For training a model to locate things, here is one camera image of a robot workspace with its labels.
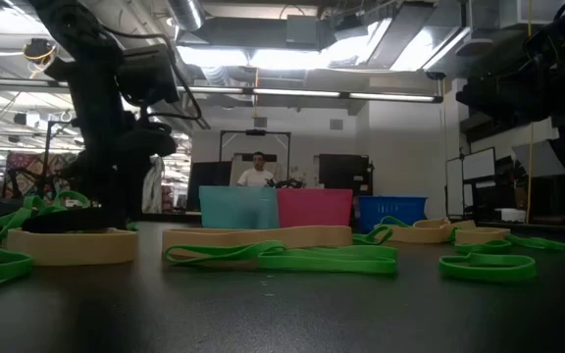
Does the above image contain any silver round ceiling duct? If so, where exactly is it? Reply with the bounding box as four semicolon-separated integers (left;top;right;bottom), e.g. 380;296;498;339
167;0;206;32

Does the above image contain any grey angled panel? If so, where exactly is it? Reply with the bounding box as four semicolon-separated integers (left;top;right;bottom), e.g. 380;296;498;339
511;139;565;178

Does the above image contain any grey ceiling box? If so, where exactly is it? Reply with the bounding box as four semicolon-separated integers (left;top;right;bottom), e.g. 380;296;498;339
285;14;321;48

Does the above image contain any grey hanging cloth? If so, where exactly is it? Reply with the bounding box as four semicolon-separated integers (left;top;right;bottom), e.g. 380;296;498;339
141;155;166;215

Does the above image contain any white board on stand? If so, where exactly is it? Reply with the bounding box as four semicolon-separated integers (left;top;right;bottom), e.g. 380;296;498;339
445;146;497;220

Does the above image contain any black metal frame rig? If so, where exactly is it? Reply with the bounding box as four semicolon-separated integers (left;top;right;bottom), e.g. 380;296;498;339
219;128;292;190

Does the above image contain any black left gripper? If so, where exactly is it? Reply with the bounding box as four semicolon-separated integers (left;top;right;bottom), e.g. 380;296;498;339
60;63;180;228

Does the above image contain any tall black frame stand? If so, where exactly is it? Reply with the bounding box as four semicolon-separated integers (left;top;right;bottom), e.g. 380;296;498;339
41;120;87;200

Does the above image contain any person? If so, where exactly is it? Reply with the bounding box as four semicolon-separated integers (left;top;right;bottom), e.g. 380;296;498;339
235;151;277;188

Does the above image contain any long ceiling light bar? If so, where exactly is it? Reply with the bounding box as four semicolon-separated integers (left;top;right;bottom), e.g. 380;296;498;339
0;76;444;105

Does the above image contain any blue slotted plastic basket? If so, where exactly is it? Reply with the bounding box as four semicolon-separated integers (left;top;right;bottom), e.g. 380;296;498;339
358;195;429;232

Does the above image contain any colourful patterned cloth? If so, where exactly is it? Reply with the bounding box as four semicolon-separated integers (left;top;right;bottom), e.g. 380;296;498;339
1;151;78;200

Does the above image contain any black monitor screen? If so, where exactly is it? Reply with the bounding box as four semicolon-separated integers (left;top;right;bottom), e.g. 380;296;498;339
186;161;233;213

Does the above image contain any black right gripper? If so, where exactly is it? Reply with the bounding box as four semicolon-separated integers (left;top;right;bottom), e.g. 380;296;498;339
456;68;558;129

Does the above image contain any pink plastic basket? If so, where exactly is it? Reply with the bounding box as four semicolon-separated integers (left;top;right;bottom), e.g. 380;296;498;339
276;188;354;228

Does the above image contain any small white box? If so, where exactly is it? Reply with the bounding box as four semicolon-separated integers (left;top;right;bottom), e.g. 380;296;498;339
493;207;528;224

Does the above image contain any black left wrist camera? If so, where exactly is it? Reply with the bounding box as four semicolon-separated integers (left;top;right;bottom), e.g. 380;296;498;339
118;44;181;107

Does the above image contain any yellow black ceiling cable reel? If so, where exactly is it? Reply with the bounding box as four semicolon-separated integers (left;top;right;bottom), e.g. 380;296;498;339
22;37;59;68

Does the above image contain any black square panel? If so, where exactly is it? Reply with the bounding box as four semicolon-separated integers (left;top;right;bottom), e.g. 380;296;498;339
317;153;375;196

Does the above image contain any teal plastic basket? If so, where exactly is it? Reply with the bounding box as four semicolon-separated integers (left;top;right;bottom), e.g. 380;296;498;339
198;185;281;230

